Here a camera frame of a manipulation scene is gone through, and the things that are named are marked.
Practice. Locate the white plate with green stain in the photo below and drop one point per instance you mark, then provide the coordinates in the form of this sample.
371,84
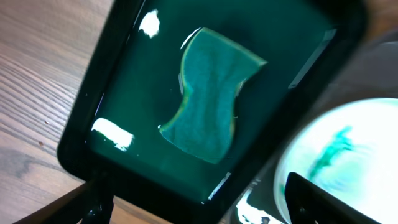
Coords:
351,153

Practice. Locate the small black water tray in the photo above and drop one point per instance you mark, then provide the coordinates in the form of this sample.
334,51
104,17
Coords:
133,86

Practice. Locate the large dark serving tray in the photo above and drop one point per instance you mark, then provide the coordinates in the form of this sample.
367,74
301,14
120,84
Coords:
372,73

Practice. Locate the green and yellow sponge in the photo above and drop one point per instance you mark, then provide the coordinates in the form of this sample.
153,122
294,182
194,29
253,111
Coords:
212,72

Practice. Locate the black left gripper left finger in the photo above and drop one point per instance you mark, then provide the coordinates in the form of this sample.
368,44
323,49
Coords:
90,203

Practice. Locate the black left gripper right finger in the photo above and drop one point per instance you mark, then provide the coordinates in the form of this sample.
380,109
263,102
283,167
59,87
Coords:
309,204

